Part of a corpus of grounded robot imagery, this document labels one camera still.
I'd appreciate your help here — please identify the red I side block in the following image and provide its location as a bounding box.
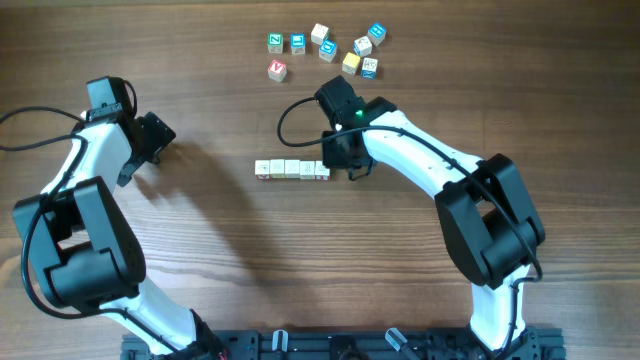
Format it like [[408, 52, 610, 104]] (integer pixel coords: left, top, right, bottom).
[[315, 164, 330, 181]]

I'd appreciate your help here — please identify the yellow turtle picture block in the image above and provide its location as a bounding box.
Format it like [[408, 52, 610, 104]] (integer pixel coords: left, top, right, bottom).
[[299, 160, 315, 180]]

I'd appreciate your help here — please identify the plain Z wooden block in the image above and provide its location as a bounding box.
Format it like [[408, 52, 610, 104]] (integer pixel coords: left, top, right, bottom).
[[284, 159, 300, 178]]

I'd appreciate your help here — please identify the plain wooden green block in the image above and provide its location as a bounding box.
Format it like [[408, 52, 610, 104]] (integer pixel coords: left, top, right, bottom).
[[269, 159, 286, 179]]

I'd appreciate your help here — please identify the red A side block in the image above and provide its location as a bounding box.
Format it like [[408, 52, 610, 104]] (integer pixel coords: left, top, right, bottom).
[[254, 160, 271, 180]]

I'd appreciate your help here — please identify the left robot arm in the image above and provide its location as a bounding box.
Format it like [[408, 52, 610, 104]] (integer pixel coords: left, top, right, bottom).
[[13, 76, 228, 359]]

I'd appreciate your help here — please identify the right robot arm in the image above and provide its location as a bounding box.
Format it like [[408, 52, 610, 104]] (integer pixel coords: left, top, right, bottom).
[[314, 76, 545, 358]]

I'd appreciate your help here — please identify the yellow top block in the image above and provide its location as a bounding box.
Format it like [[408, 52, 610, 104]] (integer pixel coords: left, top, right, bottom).
[[342, 52, 361, 75]]

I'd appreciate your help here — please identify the blue H letter block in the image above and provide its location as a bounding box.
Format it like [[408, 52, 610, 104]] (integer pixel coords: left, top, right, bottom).
[[361, 57, 378, 79]]

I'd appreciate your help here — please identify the blue D letter block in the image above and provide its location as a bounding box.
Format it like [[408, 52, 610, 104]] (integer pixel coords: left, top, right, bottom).
[[319, 40, 337, 62]]

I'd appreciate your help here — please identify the blue edged picture block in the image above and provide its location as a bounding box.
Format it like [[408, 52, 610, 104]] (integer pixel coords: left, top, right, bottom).
[[354, 36, 373, 57]]

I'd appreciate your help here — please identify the red V letter block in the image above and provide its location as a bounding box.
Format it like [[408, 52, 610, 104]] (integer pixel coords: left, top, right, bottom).
[[267, 60, 287, 83]]

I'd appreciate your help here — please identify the plain top wooden block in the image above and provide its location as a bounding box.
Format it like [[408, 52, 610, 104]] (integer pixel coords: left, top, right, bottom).
[[311, 23, 329, 45]]

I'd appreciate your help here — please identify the blue top far block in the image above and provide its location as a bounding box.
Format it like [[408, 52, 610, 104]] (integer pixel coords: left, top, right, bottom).
[[367, 22, 387, 46]]

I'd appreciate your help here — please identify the green N letter block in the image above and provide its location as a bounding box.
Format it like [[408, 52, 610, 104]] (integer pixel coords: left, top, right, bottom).
[[267, 32, 284, 54]]

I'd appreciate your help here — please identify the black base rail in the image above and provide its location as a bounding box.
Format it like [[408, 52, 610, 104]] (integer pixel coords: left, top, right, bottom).
[[120, 326, 567, 360]]

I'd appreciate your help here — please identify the right black cable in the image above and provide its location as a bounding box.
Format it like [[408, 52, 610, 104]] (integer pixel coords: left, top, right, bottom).
[[276, 96, 544, 359]]

